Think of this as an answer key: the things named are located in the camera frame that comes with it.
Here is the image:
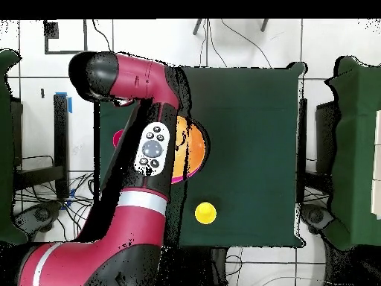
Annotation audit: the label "crimson plastic cup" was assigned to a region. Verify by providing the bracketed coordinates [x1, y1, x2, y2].
[112, 129, 126, 149]

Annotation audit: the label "large orange plastic bowl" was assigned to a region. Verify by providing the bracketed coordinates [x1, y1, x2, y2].
[171, 115, 207, 179]

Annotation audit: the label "large pink plastic bowl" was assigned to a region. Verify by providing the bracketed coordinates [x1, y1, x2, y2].
[170, 166, 207, 185]

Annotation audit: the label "green cloth side table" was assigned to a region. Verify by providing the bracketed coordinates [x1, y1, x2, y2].
[0, 48, 29, 247]
[325, 55, 381, 251]

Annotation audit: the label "dark green tablecloth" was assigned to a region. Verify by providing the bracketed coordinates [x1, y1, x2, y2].
[92, 63, 307, 250]

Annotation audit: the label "yellow plastic cup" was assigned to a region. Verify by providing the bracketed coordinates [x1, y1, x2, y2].
[194, 201, 218, 225]

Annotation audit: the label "black chair base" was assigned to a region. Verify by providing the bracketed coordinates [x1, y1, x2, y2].
[300, 203, 334, 235]
[14, 202, 62, 236]

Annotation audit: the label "black metal frame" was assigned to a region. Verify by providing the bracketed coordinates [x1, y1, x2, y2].
[11, 92, 73, 200]

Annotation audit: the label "camera tripod legs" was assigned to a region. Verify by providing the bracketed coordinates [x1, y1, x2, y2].
[192, 19, 269, 36]

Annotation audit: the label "tangle of floor cables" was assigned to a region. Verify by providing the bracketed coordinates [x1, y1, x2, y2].
[14, 172, 96, 239]

